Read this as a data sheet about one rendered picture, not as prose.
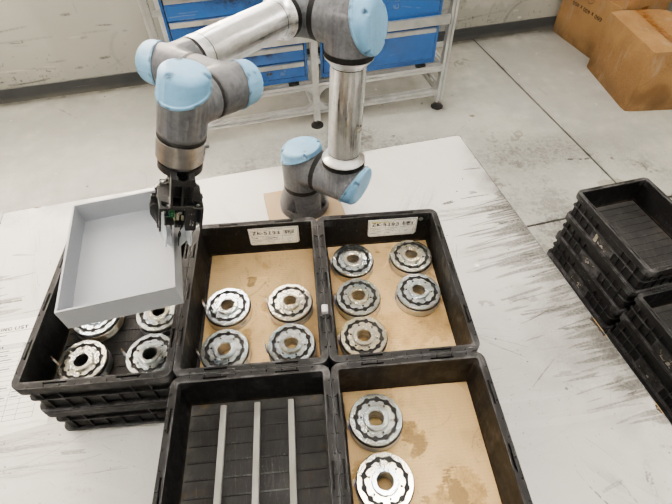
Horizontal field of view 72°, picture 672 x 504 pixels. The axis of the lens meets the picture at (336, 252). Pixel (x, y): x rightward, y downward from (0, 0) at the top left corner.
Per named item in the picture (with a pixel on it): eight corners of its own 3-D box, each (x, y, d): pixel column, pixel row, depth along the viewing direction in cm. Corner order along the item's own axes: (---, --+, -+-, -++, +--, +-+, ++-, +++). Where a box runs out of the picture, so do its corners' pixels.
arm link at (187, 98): (228, 73, 67) (184, 87, 61) (221, 138, 74) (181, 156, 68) (187, 50, 69) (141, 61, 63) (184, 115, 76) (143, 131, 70)
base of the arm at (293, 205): (275, 194, 150) (272, 170, 142) (319, 184, 153) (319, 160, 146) (287, 226, 141) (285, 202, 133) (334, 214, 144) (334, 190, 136)
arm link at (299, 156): (297, 163, 145) (294, 126, 135) (334, 177, 140) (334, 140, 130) (274, 184, 138) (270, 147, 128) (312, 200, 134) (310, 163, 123)
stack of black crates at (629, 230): (537, 267, 203) (576, 190, 169) (597, 254, 208) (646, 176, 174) (591, 345, 178) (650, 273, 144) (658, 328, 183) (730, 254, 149)
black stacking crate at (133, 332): (90, 265, 121) (70, 236, 112) (204, 257, 122) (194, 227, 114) (40, 414, 95) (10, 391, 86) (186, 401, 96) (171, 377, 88)
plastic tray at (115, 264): (84, 221, 98) (72, 204, 94) (179, 203, 101) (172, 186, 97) (68, 328, 81) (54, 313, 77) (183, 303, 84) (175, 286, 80)
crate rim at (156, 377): (73, 240, 114) (69, 233, 112) (196, 231, 115) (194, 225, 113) (14, 396, 88) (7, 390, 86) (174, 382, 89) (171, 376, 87)
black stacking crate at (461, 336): (319, 248, 124) (317, 218, 115) (428, 240, 125) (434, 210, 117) (331, 388, 98) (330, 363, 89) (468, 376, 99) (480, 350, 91)
